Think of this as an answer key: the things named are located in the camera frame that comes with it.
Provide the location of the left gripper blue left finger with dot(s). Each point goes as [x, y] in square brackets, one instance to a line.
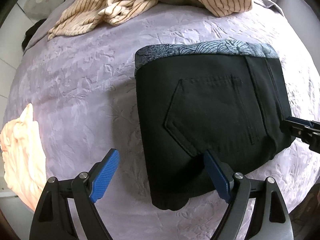
[52, 218]

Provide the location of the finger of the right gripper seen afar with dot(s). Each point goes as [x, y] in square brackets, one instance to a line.
[294, 126]

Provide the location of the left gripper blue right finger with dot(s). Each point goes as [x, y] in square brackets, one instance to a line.
[270, 218]

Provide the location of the black pants with patterned lining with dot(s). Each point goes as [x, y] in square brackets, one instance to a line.
[225, 96]

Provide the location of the peach orange garment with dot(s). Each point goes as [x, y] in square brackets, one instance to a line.
[24, 158]

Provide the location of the lavender embossed bed blanket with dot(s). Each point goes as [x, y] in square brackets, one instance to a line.
[83, 92]

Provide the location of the black cloth beside bed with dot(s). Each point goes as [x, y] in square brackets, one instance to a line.
[30, 33]

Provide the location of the white round fan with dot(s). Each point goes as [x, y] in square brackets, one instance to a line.
[35, 8]

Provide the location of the beige striped garment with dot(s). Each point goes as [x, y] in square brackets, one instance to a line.
[84, 15]

